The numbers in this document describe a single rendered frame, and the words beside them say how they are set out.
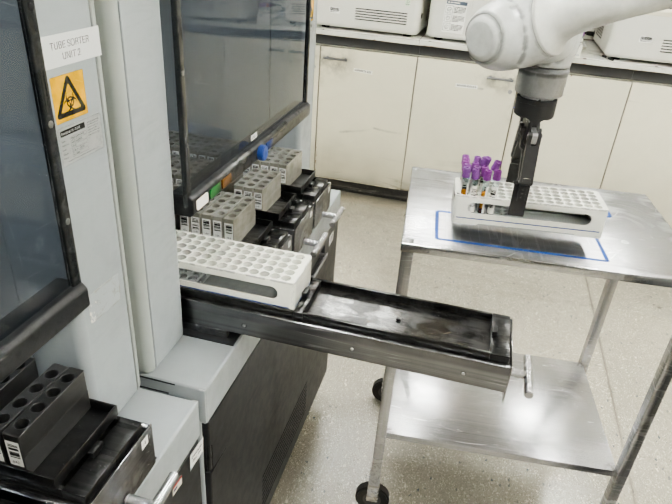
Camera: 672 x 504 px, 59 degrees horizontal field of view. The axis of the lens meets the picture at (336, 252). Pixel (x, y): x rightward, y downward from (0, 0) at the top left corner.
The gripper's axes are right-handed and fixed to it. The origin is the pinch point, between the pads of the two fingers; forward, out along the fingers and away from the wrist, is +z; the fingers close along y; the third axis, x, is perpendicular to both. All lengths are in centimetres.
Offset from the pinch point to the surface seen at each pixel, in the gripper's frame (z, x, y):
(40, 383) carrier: 3, 60, -70
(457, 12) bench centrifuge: -13, 11, 194
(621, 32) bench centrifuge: -12, -64, 187
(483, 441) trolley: 63, -5, -6
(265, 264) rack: 4, 43, -34
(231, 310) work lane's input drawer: 11, 48, -40
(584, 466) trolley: 63, -28, -9
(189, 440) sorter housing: 22, 48, -58
